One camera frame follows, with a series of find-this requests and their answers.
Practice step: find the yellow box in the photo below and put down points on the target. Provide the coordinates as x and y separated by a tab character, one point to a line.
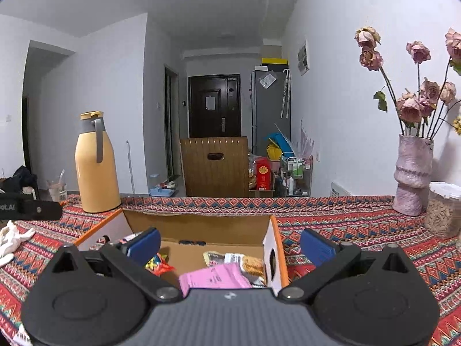
275	61

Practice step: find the clear straw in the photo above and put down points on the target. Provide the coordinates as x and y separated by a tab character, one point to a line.
62	176

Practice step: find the red orange snack packet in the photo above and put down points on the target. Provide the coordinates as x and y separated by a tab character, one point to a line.
160	267

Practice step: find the white cotton glove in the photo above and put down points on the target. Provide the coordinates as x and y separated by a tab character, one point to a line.
10	239
4	259

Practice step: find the grey refrigerator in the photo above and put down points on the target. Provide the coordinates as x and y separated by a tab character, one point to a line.
266	115

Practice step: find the white paper notice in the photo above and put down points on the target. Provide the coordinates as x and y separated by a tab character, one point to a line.
210	102

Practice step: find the glass cup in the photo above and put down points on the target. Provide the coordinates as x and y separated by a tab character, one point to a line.
57	191

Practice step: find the clear jar of seeds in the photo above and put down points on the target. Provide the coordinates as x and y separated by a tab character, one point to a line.
443	216

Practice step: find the orange cardboard box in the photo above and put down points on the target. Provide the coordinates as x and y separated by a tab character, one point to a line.
201	229

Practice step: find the dried rose bouquet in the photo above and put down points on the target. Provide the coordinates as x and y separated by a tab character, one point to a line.
410	108

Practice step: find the pink vase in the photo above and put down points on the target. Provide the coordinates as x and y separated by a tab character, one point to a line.
412	176

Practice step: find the blue floor tray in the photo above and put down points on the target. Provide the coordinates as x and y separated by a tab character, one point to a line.
160	191

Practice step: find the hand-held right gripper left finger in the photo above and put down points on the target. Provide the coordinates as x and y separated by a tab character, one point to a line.
144	245

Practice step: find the wooden chair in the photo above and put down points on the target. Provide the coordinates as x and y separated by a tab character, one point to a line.
216	176

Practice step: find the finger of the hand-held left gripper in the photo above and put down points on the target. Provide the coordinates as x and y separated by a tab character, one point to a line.
41	209

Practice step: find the blue plastic basin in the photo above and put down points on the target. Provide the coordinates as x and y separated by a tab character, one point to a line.
279	140

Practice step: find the red gift box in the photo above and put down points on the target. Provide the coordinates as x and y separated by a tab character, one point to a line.
263	173

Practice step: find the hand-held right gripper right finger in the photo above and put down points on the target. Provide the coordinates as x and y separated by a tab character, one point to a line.
317	247

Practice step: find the patterned red tablecloth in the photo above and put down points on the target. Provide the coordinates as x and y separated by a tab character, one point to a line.
360	223

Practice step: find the white umbrella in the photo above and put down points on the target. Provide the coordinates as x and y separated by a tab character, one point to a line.
287	90

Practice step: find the yellow thermos jug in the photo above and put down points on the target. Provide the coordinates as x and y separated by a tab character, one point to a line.
97	180

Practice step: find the black door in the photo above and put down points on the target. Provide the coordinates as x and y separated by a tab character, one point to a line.
198	122

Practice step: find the pink snack packet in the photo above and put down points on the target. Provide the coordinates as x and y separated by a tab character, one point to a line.
212	277

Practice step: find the yellow bag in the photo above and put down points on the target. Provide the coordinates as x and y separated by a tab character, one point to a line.
273	153

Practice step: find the group of toiletry bottles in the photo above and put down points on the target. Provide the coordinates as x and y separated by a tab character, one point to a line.
296	168

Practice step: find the clear plastic bag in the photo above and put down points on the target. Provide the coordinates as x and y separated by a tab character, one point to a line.
268	80

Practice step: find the pink wall decoration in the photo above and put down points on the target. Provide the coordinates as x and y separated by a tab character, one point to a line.
306	140

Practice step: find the cracker picture snack packet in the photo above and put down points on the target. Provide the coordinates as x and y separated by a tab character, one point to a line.
252	265

